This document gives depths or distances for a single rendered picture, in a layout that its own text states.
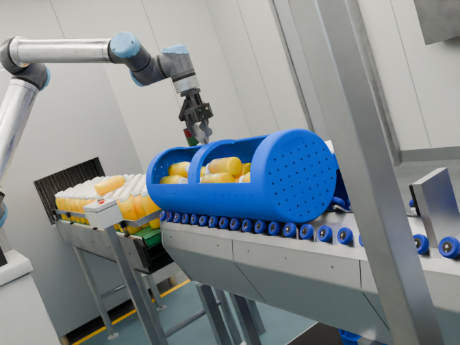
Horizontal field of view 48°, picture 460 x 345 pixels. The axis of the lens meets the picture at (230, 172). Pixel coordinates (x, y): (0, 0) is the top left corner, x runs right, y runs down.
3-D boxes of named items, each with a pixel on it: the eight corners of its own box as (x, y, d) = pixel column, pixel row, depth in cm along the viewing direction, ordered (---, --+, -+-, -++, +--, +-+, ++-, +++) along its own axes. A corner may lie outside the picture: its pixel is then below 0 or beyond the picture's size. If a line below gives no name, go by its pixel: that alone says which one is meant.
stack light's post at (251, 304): (261, 335, 295) (196, 156, 276) (257, 333, 298) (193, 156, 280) (265, 331, 297) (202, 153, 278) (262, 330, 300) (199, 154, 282)
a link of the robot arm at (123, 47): (-10, 30, 198) (137, 25, 172) (12, 48, 209) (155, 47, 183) (-21, 56, 195) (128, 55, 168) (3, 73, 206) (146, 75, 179)
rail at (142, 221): (138, 226, 228) (136, 220, 227) (137, 226, 228) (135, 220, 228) (211, 192, 248) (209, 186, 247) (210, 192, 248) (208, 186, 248)
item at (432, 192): (439, 248, 114) (420, 183, 111) (424, 246, 117) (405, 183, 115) (464, 229, 119) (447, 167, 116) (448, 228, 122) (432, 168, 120)
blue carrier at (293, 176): (279, 239, 147) (250, 145, 143) (157, 222, 222) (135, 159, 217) (347, 202, 161) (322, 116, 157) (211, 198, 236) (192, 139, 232)
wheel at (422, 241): (426, 233, 109) (432, 235, 110) (409, 232, 113) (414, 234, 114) (422, 254, 108) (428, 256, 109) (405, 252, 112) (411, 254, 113)
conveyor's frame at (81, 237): (205, 416, 239) (137, 241, 224) (98, 333, 379) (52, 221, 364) (281, 360, 263) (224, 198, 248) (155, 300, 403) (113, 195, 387)
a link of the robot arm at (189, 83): (168, 84, 188) (190, 77, 193) (173, 96, 189) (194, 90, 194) (179, 80, 181) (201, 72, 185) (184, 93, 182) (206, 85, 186)
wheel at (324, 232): (329, 224, 135) (335, 226, 136) (317, 224, 139) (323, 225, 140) (326, 241, 134) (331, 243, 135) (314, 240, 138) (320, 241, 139)
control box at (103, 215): (103, 229, 223) (94, 207, 221) (90, 226, 240) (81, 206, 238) (124, 220, 228) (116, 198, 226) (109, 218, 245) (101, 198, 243)
